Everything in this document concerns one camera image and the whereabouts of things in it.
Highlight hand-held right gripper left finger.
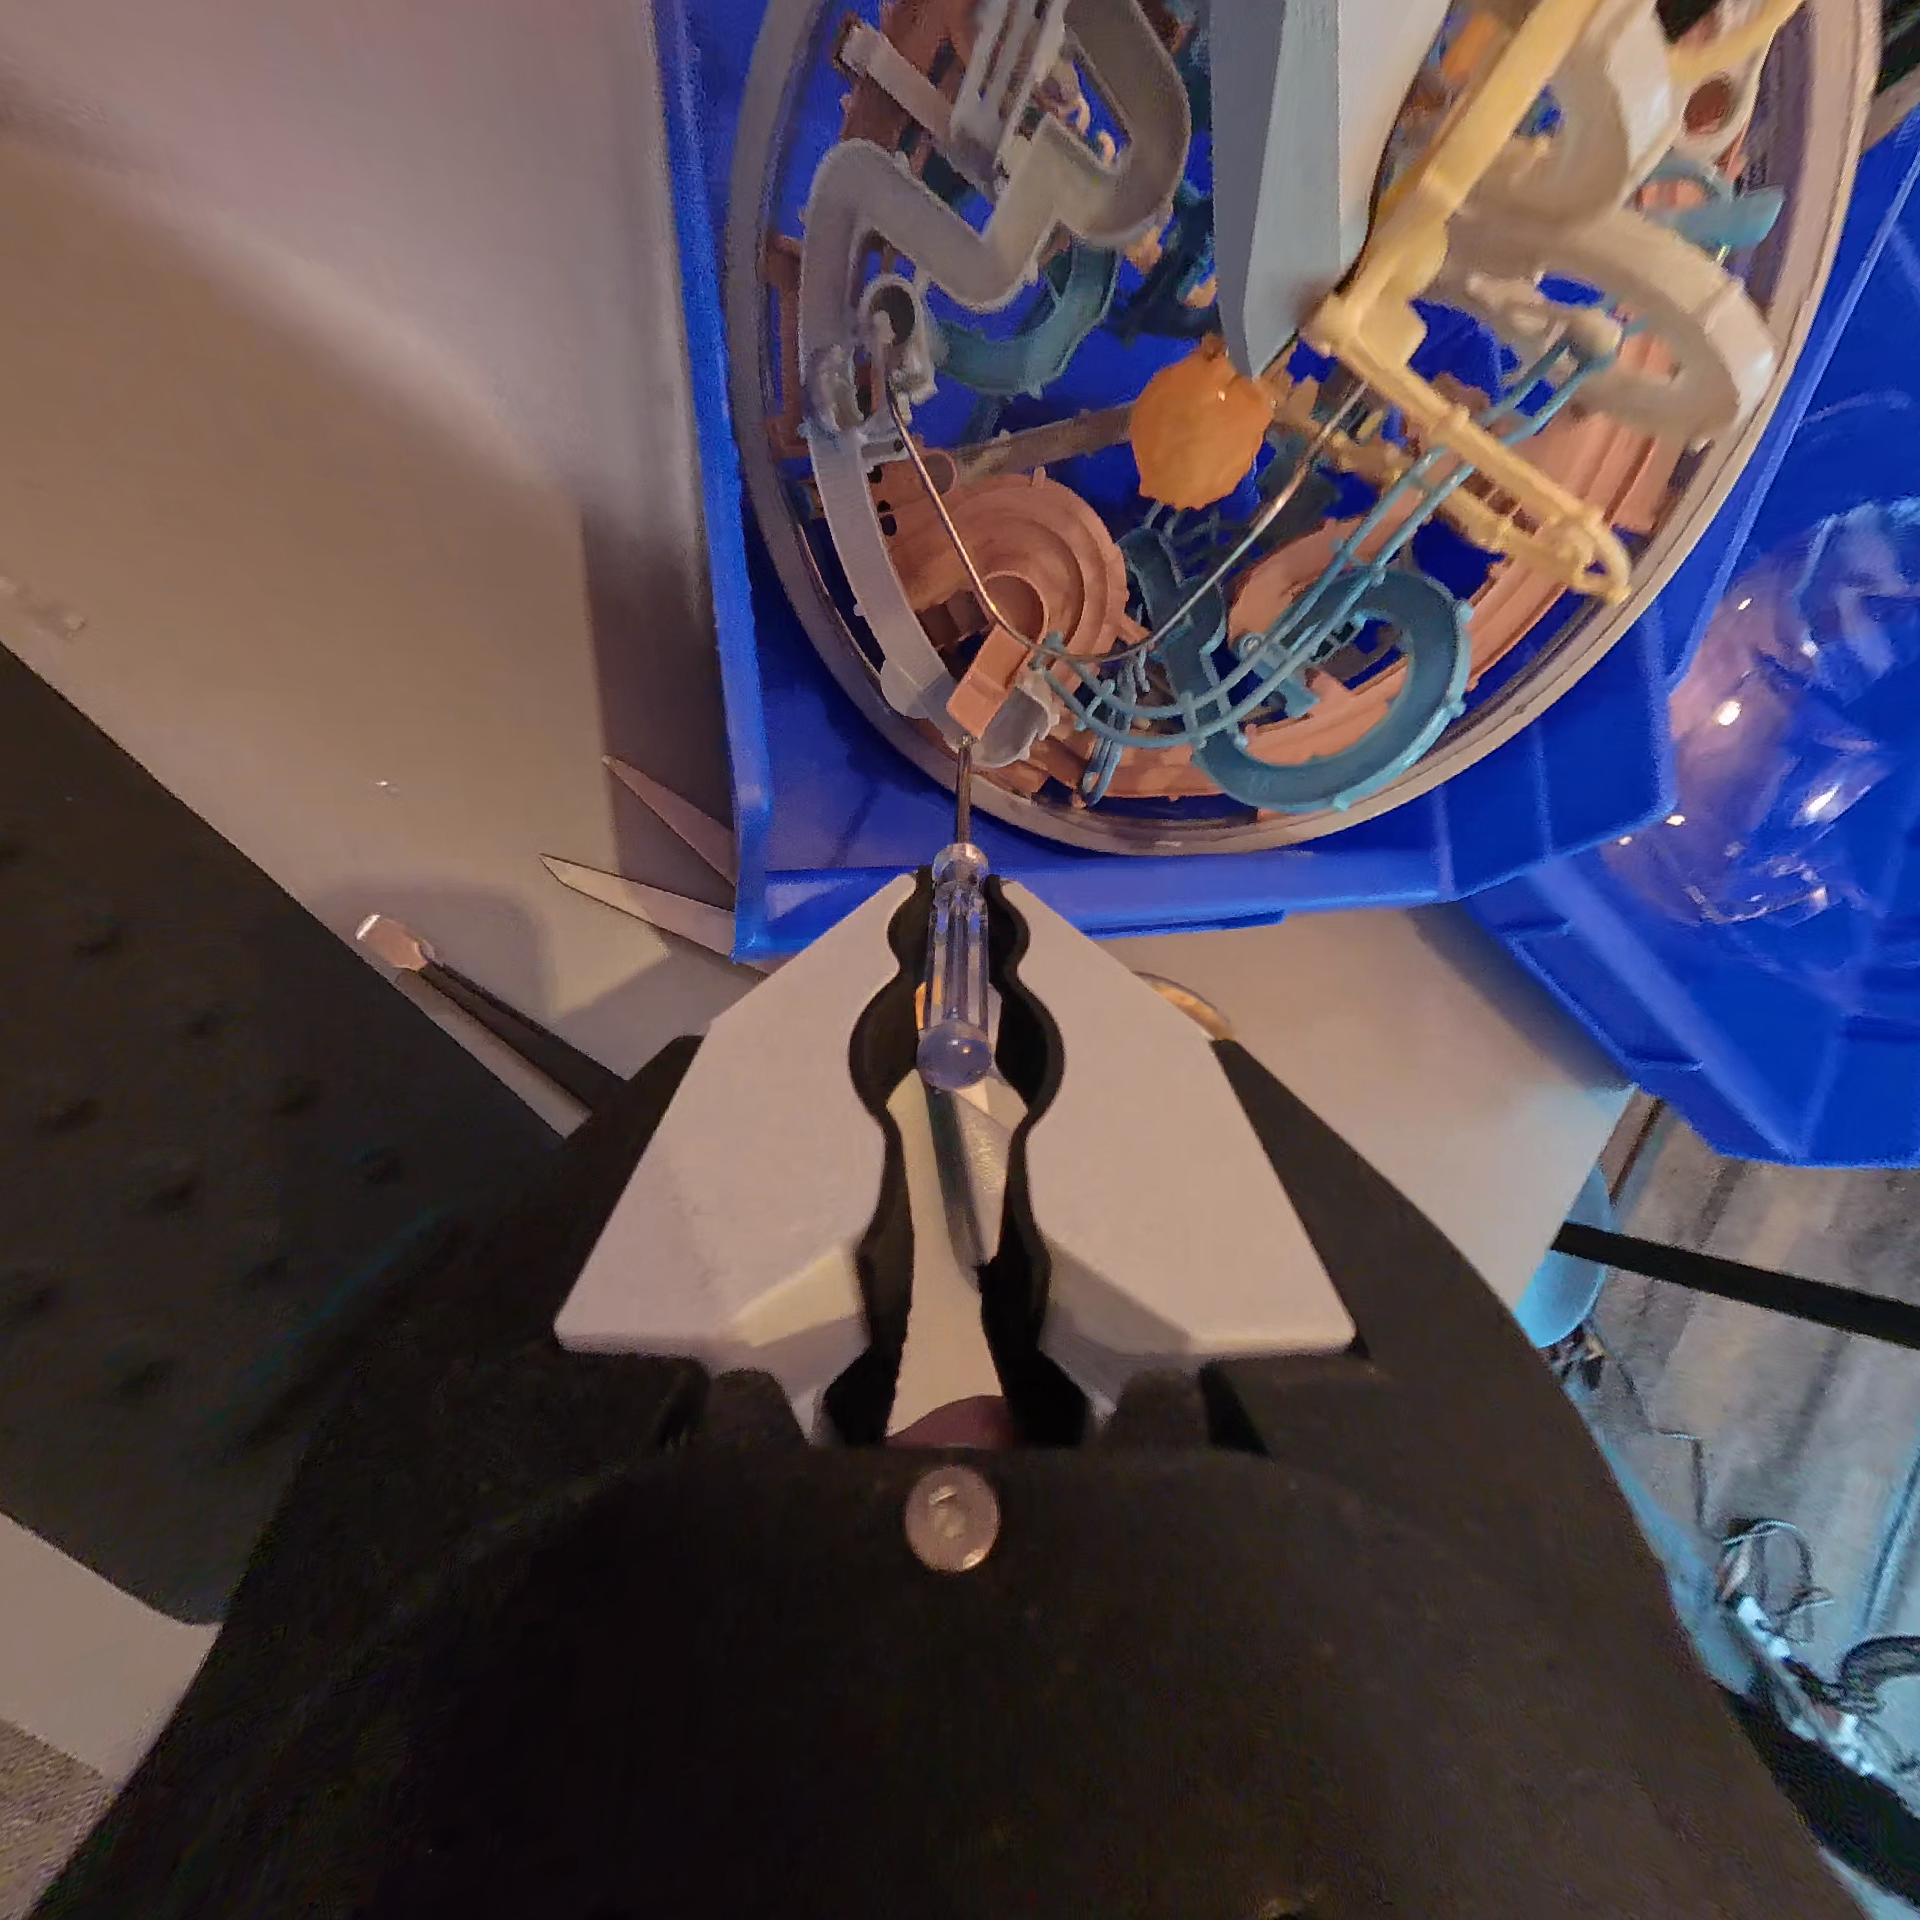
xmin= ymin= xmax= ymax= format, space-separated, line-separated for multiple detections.
xmin=551 ymin=878 xmax=922 ymax=1445

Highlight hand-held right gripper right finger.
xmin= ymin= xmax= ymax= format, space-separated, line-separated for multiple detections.
xmin=983 ymin=879 xmax=1367 ymax=1445

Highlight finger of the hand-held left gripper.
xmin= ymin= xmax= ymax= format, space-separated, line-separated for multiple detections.
xmin=1204 ymin=0 xmax=1449 ymax=379

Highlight clear handled screwdriver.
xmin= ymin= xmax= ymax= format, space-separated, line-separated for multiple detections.
xmin=912 ymin=735 xmax=1001 ymax=1092

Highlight colourful plastic maze ball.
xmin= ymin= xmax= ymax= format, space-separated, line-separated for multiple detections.
xmin=724 ymin=0 xmax=1884 ymax=859

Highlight blue plastic bin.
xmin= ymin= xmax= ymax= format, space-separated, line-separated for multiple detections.
xmin=650 ymin=0 xmax=1920 ymax=964
xmin=1478 ymin=374 xmax=1920 ymax=1164

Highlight black tweezers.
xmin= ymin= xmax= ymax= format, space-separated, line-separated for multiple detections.
xmin=355 ymin=912 xmax=625 ymax=1119

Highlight pale blue round foot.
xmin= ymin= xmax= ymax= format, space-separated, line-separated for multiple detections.
xmin=1512 ymin=1167 xmax=1618 ymax=1360

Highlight black perforated mat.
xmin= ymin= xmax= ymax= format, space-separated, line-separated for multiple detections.
xmin=0 ymin=644 xmax=601 ymax=1630

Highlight clear plastic dome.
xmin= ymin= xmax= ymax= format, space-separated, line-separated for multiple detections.
xmin=1599 ymin=502 xmax=1920 ymax=940

